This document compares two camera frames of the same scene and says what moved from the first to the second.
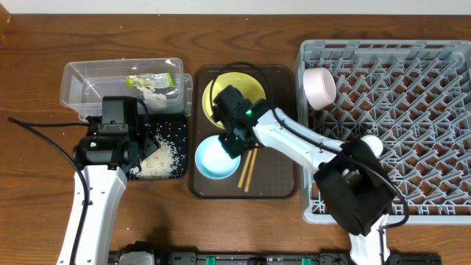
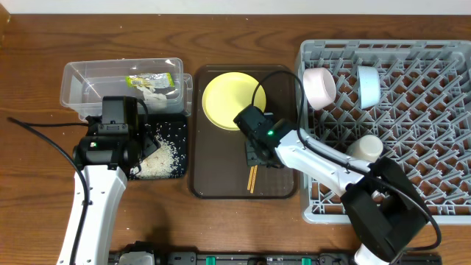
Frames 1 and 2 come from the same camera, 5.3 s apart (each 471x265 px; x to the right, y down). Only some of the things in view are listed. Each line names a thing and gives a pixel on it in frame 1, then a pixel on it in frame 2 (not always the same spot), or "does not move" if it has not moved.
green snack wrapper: (150, 79) does not move
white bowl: (319, 87) does not move
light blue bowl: (213, 160) → (369, 85)
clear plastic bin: (160, 82) does not move
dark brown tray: (273, 177) does not move
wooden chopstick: (244, 170) → (250, 177)
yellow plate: (246, 85) does not move
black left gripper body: (145, 142) does not move
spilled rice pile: (162, 164) does not move
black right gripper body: (233, 143) → (252, 157)
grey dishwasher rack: (415, 96) does not move
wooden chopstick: (252, 168) → (254, 177)
